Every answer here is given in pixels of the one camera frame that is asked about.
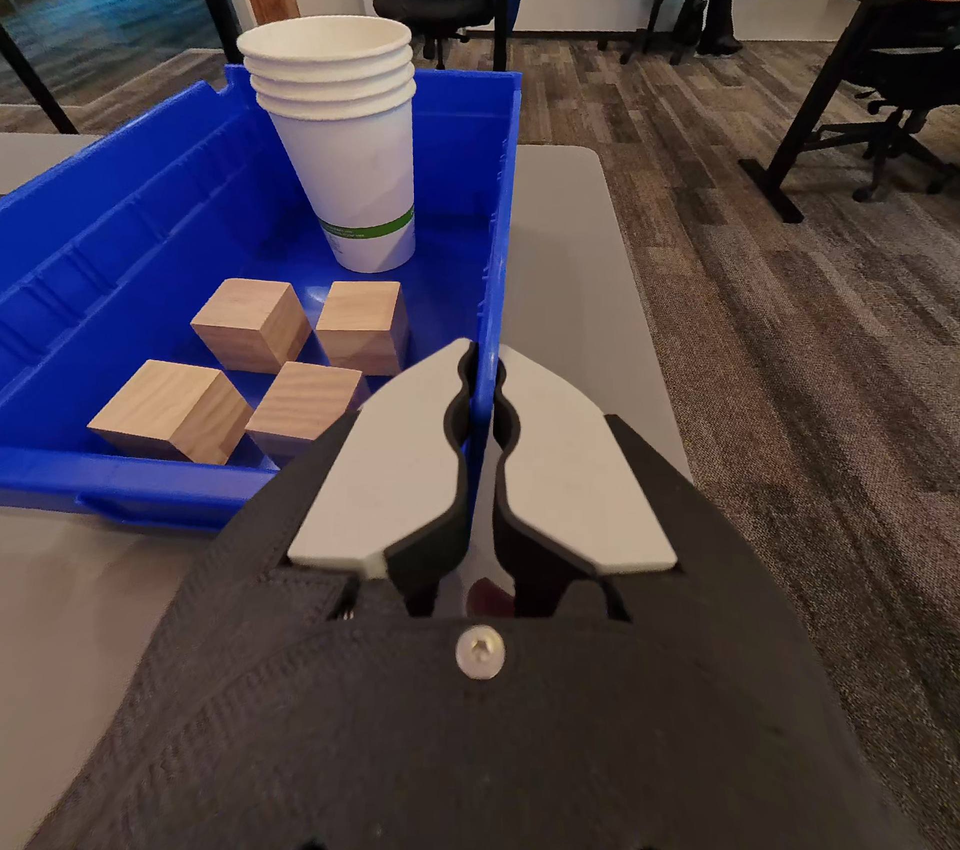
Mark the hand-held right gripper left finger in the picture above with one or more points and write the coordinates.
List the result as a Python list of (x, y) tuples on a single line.
[(382, 475)]

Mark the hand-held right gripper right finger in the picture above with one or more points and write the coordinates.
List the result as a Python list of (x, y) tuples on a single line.
[(585, 490)]

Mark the wooden cube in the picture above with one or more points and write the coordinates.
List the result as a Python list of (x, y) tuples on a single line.
[(300, 408), (360, 333), (247, 325), (165, 415)]

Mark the blue plastic bin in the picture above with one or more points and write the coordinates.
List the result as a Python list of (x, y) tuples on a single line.
[(150, 228)]

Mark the white paper cup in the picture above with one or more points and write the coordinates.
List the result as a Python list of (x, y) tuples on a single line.
[(322, 37), (334, 97), (352, 190), (330, 78)]

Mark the black metal bar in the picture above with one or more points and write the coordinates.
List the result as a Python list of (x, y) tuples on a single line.
[(36, 78)]

